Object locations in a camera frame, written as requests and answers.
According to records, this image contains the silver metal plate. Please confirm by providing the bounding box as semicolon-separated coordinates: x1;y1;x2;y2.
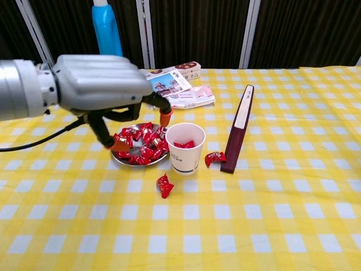
111;123;170;168

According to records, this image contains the white pink plastic packet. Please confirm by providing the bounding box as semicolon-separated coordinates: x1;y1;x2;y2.
169;85;216;110

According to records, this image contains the yellow checked tablecloth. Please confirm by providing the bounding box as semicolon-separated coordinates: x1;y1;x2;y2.
0;66;361;271

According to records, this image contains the red candy heap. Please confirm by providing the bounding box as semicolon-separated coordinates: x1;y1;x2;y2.
112;121;170;166

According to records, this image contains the blue squeeze bottle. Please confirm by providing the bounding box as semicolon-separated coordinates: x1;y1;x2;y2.
91;0;124;57

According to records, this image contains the building picture postcard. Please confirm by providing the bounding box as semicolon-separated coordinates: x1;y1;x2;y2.
145;70;193;98

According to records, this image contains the long box with red label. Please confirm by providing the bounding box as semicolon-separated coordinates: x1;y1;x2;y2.
139;61;201;81

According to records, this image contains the white paper cup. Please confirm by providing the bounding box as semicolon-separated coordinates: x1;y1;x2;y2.
165;123;206;176

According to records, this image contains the dark maroon long box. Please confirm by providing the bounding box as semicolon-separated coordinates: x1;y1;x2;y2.
219;84;255;174

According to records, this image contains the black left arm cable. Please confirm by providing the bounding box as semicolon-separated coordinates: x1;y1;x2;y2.
0;115;85;152

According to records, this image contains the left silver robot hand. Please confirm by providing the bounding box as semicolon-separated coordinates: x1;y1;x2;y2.
51;54;174;152

